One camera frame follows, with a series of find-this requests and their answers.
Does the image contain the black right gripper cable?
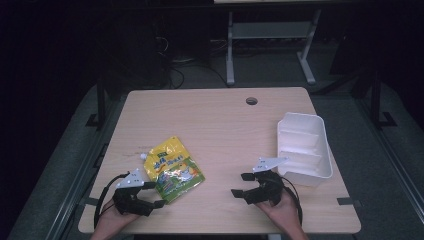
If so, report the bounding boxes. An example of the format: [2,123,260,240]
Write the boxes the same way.
[281,176,304,226]

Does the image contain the person's right hand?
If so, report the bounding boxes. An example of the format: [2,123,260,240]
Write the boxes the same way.
[255,189,302,232]

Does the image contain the black metal stand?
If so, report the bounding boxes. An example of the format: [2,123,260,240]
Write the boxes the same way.
[369,65,398,130]

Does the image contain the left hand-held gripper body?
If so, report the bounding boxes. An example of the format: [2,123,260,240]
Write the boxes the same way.
[112,167,156,217]

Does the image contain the white divided plastic bin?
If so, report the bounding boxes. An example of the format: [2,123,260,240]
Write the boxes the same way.
[276,111,334,188]

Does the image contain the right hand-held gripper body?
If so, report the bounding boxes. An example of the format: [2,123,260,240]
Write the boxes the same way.
[244,156,290,207]

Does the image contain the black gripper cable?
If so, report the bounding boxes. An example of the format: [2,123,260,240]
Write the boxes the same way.
[93,172,131,230]
[281,176,304,226]

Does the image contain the black floor cables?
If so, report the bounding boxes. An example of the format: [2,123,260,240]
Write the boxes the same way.
[154,35,231,90]

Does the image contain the yellow green spout pouch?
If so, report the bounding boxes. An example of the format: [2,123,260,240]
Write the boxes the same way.
[139,135,206,205]

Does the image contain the white metal table frame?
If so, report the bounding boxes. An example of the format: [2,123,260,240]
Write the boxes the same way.
[225,8,323,87]

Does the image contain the person's left hand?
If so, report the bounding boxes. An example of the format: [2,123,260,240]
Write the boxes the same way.
[94,198,141,235]

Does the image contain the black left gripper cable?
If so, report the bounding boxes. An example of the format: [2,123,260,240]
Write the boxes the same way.
[93,172,131,230]

